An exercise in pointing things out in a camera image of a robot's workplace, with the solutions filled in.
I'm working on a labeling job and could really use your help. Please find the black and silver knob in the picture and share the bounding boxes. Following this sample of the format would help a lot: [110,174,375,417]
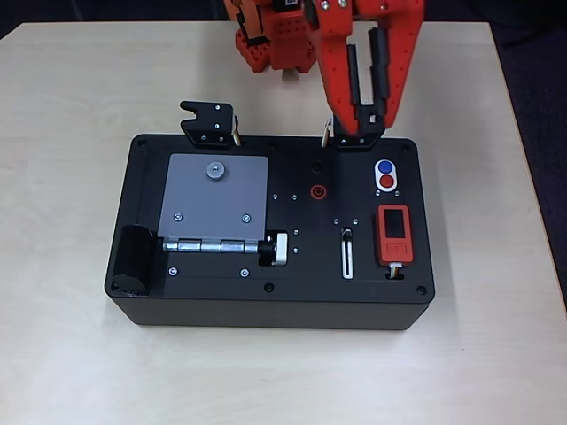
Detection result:
[258,231,289,267]

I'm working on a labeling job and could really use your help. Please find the grey hinged door plate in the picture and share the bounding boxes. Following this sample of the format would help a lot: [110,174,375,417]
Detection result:
[158,153,269,243]

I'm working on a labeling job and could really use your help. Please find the white slider track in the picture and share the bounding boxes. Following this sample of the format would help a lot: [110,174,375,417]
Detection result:
[341,227,356,280]

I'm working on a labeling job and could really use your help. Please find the blue and red buttons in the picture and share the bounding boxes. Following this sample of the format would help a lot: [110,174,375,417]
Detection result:
[373,158,400,193]

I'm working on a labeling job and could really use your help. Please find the black task board box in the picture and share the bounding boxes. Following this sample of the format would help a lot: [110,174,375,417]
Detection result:
[104,132,433,332]

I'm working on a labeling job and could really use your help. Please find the red display module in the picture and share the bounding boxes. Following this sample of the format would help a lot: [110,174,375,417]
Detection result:
[375,205,416,266]

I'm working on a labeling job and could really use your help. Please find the black cable hook bracket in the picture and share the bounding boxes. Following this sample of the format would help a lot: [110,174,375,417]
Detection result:
[321,104,387,151]
[179,100,243,149]

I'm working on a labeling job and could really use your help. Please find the black rounded post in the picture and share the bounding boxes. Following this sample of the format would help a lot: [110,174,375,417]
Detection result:
[109,224,157,297]

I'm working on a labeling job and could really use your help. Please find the silver metal hinge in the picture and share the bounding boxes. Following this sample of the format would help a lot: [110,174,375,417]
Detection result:
[161,237,260,254]

